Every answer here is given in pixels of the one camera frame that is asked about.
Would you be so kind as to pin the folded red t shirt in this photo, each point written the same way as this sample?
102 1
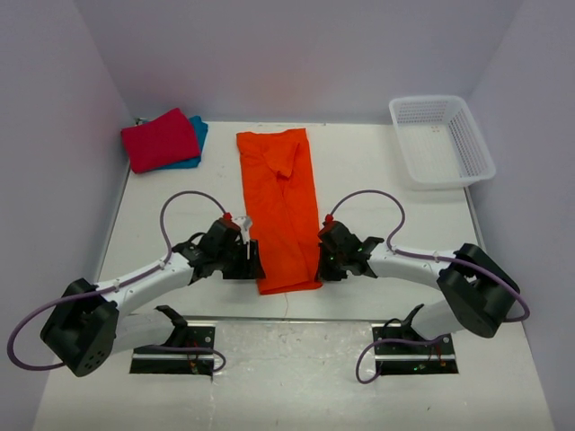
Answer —
167 139

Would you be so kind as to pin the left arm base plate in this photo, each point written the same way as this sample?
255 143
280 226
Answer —
188 350

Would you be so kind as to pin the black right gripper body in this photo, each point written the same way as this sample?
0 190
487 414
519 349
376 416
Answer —
331 265

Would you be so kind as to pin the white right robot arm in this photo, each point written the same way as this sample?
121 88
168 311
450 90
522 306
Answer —
476 291

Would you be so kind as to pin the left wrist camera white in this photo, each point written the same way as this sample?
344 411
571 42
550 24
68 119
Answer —
244 222

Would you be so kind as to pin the folded blue t shirt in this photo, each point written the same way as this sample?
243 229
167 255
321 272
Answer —
201 131

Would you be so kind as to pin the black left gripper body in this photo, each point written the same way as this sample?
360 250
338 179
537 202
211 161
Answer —
225 257

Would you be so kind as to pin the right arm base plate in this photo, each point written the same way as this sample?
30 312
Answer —
397 358

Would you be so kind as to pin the orange t shirt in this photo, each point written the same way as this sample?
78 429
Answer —
279 196

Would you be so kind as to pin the white plastic basket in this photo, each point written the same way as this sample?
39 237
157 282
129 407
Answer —
440 143

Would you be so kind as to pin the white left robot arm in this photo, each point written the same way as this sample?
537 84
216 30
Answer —
90 323

